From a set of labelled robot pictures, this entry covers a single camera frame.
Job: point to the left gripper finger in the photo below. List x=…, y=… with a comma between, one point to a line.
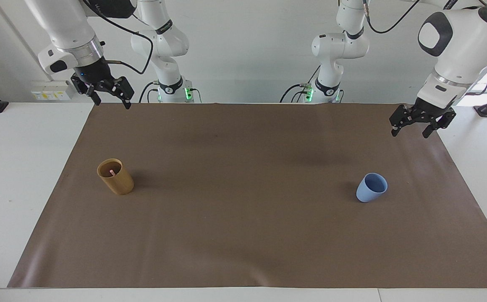
x=402, y=117
x=441, y=121

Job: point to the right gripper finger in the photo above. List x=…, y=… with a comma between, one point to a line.
x=85, y=87
x=119, y=87

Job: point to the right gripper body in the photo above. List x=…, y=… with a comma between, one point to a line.
x=92, y=71

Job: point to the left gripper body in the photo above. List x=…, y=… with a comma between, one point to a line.
x=428, y=108

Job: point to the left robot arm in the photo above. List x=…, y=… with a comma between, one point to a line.
x=462, y=42

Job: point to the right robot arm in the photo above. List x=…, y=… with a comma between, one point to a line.
x=65, y=29

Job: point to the blue cup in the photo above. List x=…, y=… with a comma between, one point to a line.
x=369, y=192

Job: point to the bamboo cup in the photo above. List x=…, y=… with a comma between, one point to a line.
x=119, y=182

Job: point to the white wall socket strip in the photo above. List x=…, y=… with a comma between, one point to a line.
x=52, y=90

